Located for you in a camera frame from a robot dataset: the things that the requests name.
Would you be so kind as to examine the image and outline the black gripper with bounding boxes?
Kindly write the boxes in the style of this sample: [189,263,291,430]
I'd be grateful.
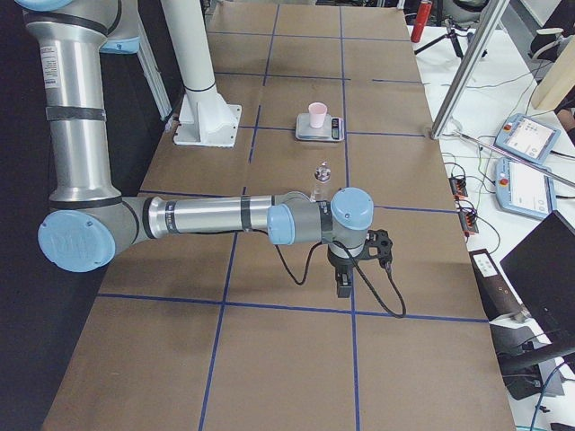
[327,229,393,298]

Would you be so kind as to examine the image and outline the pink plastic cup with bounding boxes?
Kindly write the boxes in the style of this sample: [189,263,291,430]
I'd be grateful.
[308,101,328,128]

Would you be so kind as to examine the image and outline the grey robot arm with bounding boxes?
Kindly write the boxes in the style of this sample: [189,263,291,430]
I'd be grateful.
[21,1,393,297]

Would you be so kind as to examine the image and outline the white digital kitchen scale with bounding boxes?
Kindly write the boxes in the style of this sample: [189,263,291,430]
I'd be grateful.
[295,113,345,142]

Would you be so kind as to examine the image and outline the dark box with white label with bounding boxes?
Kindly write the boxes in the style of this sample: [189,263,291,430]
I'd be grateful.
[469,249,530,323]

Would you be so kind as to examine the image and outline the near teach pendant tablet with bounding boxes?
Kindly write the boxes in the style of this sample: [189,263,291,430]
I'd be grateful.
[495,157,557,220]

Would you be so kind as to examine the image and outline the teach pendant tablet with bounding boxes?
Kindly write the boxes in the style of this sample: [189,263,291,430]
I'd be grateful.
[494,114,561,164]
[495,157,557,220]

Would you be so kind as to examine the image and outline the black monitor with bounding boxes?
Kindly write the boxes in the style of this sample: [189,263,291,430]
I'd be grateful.
[500,210,575,341]

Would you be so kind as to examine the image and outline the far teach pendant tablet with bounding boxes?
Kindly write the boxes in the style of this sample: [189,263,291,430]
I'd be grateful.
[494,114,561,164]

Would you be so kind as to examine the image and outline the long metal grabber stick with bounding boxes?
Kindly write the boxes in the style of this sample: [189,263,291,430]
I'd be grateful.
[453,131,575,189]

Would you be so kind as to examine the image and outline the black tripod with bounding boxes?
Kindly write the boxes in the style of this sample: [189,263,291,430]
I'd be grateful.
[414,18,464,60]

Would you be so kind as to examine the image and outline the red cylinder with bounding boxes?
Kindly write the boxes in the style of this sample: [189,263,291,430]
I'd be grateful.
[411,0,432,43]

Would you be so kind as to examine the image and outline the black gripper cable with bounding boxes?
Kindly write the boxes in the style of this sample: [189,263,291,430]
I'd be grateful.
[271,237,407,320]

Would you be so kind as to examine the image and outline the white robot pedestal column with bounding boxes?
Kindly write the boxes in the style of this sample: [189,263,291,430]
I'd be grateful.
[162,0,242,148]

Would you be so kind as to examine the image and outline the aluminium frame post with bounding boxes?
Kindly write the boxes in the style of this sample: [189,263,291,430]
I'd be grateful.
[429,0,509,139]

